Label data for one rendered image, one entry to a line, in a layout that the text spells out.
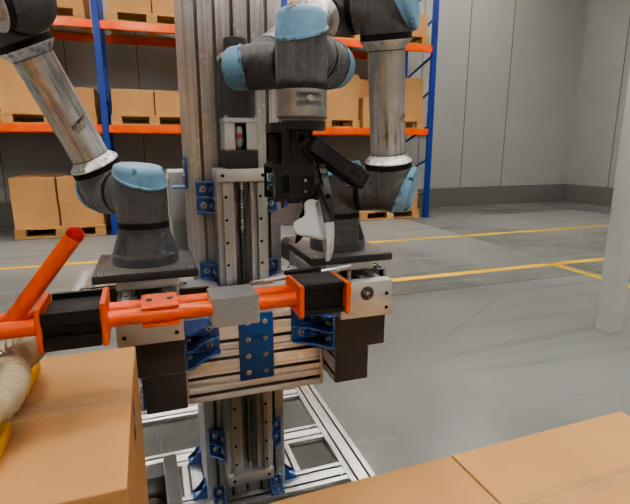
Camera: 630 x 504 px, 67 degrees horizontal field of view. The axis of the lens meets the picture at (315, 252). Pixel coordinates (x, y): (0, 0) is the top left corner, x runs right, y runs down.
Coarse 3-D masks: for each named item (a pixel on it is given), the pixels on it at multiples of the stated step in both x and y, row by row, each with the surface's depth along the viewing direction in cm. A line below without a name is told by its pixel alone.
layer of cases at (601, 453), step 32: (608, 416) 138; (480, 448) 124; (512, 448) 124; (544, 448) 124; (576, 448) 124; (608, 448) 124; (384, 480) 112; (416, 480) 112; (448, 480) 112; (480, 480) 112; (512, 480) 112; (544, 480) 112; (576, 480) 112; (608, 480) 112
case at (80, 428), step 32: (96, 352) 85; (128, 352) 85; (64, 384) 74; (96, 384) 74; (128, 384) 74; (32, 416) 65; (64, 416) 65; (96, 416) 65; (128, 416) 65; (32, 448) 58; (64, 448) 58; (96, 448) 58; (128, 448) 58; (0, 480) 53; (32, 480) 53; (64, 480) 53; (96, 480) 53; (128, 480) 53
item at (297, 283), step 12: (288, 276) 77; (300, 276) 77; (312, 276) 77; (324, 276) 77; (336, 276) 77; (300, 288) 71; (312, 288) 72; (324, 288) 74; (336, 288) 74; (348, 288) 74; (300, 300) 72; (312, 300) 74; (324, 300) 74; (336, 300) 75; (348, 300) 74; (300, 312) 72; (312, 312) 73; (324, 312) 74
